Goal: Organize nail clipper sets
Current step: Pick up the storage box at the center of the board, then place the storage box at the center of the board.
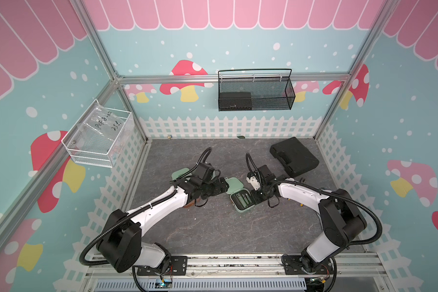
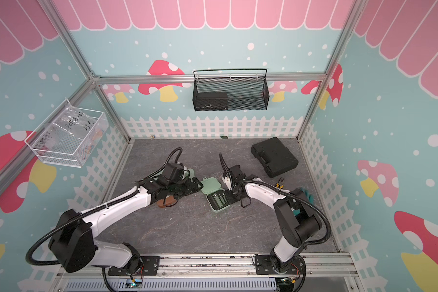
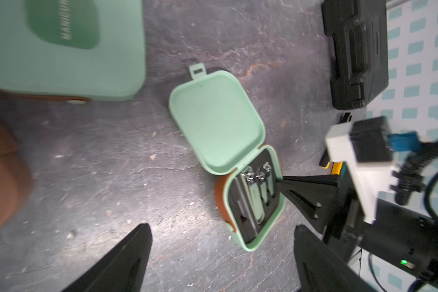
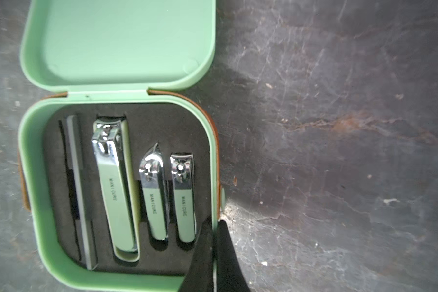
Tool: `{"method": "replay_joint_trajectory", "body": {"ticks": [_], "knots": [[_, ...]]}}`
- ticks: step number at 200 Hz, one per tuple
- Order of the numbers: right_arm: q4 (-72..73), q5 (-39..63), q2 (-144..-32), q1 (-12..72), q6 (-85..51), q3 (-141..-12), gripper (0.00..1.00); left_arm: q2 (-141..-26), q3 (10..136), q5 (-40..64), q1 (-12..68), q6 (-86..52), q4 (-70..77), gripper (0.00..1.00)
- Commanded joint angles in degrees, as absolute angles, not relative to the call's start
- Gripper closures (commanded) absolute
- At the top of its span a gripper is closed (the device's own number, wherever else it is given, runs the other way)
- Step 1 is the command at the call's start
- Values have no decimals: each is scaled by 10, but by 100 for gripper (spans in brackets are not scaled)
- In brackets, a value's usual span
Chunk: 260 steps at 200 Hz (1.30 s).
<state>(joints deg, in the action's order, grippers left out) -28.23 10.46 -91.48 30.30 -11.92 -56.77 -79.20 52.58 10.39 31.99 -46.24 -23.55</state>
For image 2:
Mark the front aluminium rail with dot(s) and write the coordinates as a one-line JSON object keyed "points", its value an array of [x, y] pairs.
{"points": [[244, 265]]}

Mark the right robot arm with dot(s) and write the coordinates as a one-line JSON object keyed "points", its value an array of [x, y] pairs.
{"points": [[301, 223]]}

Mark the green case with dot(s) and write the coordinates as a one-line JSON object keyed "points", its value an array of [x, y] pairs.
{"points": [[188, 174], [215, 194]]}

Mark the black plastic tool case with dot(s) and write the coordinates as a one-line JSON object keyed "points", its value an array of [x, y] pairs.
{"points": [[274, 156]]}

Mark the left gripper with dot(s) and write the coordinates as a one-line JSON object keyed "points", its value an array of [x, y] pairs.
{"points": [[188, 187]]}

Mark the yellow handled pliers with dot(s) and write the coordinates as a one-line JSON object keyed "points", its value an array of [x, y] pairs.
{"points": [[280, 183]]}

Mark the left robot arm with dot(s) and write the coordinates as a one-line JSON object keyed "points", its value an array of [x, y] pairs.
{"points": [[73, 243]]}

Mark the black box in basket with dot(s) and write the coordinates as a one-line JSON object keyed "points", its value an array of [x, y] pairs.
{"points": [[210, 101]]}

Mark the green work glove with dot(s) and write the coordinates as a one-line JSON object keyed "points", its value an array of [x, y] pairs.
{"points": [[308, 195]]}

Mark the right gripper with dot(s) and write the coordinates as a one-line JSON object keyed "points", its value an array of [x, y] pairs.
{"points": [[230, 199]]}

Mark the brown case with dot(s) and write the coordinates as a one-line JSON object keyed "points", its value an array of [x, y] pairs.
{"points": [[167, 202]]}

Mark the black wire wall basket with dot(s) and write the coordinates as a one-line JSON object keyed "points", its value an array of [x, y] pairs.
{"points": [[247, 89]]}

